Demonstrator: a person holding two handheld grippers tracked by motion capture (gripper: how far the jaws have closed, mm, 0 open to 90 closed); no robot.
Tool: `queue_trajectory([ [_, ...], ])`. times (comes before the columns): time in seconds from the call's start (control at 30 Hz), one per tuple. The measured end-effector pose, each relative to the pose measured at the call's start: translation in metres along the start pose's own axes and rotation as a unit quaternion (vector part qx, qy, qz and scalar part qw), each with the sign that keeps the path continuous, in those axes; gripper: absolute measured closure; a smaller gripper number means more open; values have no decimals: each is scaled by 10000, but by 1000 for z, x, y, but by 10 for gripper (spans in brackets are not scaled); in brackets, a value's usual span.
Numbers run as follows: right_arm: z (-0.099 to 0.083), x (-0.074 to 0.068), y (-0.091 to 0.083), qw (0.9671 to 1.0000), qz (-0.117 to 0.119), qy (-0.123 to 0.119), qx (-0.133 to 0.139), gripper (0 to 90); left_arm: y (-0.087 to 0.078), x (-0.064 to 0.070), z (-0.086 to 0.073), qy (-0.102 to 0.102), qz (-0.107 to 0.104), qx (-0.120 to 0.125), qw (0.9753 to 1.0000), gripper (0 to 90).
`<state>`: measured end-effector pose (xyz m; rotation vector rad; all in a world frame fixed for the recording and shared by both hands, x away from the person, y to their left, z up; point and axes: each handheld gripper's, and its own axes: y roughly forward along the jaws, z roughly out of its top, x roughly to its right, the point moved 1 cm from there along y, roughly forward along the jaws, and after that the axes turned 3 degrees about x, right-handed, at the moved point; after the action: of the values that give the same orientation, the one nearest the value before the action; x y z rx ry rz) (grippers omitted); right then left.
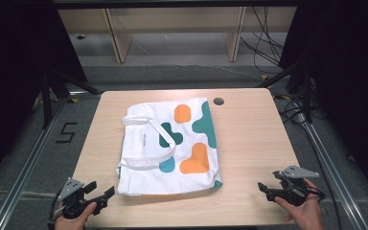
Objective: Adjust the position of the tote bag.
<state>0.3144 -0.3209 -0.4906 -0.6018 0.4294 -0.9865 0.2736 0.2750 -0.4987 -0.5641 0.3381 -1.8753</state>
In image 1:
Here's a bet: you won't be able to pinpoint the black metal stand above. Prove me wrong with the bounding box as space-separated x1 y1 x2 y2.
257 60 312 125
40 69 102 129

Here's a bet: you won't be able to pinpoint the person's right hand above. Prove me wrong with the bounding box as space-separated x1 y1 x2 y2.
274 178 324 230

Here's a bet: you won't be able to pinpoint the bundle of black cables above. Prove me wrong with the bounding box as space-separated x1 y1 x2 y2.
240 6 286 75

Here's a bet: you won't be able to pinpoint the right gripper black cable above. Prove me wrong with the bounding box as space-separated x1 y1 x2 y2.
306 185 327 203

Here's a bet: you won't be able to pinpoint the aluminium floor rail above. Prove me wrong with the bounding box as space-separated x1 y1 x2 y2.
300 121 368 230
0 95 69 230

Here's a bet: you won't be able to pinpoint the white floor cable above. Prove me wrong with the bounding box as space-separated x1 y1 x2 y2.
172 62 261 81

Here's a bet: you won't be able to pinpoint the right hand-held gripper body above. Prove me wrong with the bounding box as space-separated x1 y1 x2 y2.
266 164 320 207

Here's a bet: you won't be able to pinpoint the person's left hand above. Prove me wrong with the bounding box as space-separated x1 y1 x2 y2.
55 201 98 230

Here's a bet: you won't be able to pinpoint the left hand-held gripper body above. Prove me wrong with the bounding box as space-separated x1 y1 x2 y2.
57 177 109 220

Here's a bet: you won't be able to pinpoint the dark curtain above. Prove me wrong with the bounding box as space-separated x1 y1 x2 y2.
279 0 368 205
0 0 88 193

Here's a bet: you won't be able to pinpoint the black frame bar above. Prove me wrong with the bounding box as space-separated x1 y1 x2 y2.
52 0 301 10

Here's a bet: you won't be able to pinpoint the white patterned tote bag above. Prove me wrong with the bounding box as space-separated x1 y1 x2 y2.
116 97 223 196

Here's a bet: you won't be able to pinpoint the black floor cables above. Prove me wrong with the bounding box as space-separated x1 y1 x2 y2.
280 95 321 127

